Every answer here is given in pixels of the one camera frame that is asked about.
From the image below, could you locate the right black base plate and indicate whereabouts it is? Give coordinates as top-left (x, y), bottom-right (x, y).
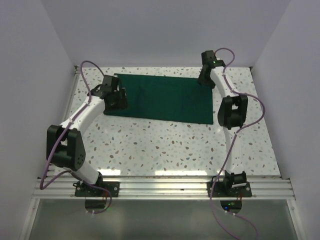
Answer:
top-left (206, 174), bottom-right (253, 198)

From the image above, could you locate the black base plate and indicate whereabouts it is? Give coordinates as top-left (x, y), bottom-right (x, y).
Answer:
top-left (206, 174), bottom-right (253, 198)
top-left (72, 181), bottom-right (120, 198)

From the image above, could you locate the aluminium mounting rail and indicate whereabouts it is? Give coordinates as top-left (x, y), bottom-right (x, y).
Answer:
top-left (32, 176), bottom-right (296, 200)

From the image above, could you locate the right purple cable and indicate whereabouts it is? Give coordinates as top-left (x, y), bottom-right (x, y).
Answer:
top-left (206, 48), bottom-right (266, 240)

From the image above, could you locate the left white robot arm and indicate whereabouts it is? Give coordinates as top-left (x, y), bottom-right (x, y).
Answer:
top-left (45, 84), bottom-right (128, 197)

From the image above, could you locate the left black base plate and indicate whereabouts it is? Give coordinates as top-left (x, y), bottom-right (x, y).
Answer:
top-left (72, 181), bottom-right (120, 198)

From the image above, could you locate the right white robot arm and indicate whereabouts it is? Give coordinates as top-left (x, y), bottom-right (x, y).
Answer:
top-left (197, 50), bottom-right (248, 197)

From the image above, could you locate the green surgical cloth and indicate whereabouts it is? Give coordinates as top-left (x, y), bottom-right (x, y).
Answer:
top-left (104, 74), bottom-right (214, 125)

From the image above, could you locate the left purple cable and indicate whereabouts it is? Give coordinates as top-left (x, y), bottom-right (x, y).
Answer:
top-left (39, 59), bottom-right (113, 215)

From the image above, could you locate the purple cable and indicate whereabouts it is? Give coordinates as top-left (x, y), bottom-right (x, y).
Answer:
top-left (39, 59), bottom-right (113, 215)
top-left (206, 48), bottom-right (266, 240)

